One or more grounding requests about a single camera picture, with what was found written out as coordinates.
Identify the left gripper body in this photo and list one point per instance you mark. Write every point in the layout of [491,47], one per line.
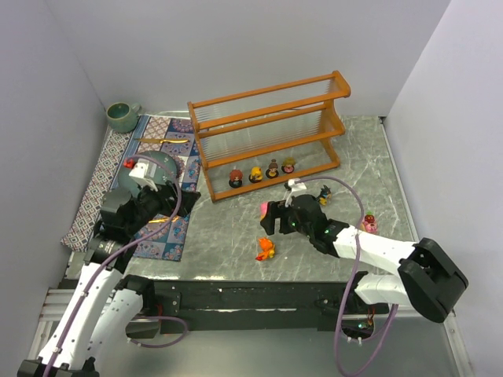
[173,198]

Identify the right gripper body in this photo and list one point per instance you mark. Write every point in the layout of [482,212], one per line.
[283,218]

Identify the pink bear sunflower toy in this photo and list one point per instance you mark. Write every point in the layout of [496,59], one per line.
[263,210]

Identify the brown-haired figurine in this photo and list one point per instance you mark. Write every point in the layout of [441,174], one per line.
[272,170]

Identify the yellow-haired figurine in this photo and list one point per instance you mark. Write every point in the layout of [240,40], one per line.
[256,175]

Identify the straw hat figurine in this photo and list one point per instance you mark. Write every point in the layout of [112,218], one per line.
[288,165]

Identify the red-haired figurine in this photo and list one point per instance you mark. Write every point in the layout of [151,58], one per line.
[235,178]

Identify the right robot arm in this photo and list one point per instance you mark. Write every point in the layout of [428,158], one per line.
[416,274]

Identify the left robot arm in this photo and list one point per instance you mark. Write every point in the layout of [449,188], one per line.
[106,299]

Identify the orange wooden three-tier shelf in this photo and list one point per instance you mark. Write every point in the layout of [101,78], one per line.
[244,130]

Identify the gold fork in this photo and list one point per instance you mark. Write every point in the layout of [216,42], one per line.
[163,220]

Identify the black yellow spiky figurine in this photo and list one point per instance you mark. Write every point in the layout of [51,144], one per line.
[324,196]

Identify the orange dragon toy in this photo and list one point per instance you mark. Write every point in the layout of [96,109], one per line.
[267,249]

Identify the gold knife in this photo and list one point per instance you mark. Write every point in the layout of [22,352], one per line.
[161,140]

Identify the pink donut strawberry toy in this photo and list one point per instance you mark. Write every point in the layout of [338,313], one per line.
[369,224]

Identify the green ceramic mug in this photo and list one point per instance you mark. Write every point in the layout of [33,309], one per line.
[123,117]

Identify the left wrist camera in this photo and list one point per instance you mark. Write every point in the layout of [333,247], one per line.
[134,175]

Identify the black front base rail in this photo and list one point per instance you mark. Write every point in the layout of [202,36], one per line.
[204,305]

